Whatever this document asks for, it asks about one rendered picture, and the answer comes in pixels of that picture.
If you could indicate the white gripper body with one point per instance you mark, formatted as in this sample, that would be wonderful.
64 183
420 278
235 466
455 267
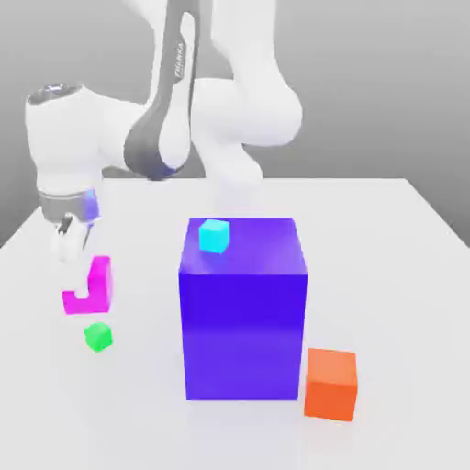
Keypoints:
75 275

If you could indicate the small magenta cube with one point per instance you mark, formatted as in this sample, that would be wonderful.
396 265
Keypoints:
99 293

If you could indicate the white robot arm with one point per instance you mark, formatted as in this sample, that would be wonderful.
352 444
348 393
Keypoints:
253 110

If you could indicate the small green cube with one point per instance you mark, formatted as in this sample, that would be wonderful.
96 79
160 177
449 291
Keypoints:
98 337

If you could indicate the small cyan cube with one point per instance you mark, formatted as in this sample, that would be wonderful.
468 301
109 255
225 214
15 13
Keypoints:
214 237

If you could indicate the small orange cube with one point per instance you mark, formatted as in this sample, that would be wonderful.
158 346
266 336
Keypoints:
330 389

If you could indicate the large purple box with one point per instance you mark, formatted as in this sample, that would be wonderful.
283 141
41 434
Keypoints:
242 330

